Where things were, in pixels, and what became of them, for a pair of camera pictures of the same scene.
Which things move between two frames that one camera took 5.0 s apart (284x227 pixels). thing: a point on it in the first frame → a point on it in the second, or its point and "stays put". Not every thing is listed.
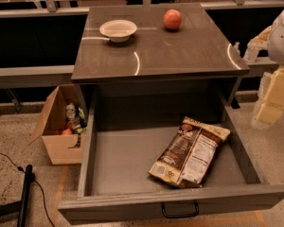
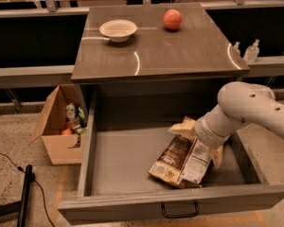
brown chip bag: [190, 155] stays put
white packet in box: [70, 111] stays put
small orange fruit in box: [66, 132] stays put
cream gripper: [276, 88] → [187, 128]
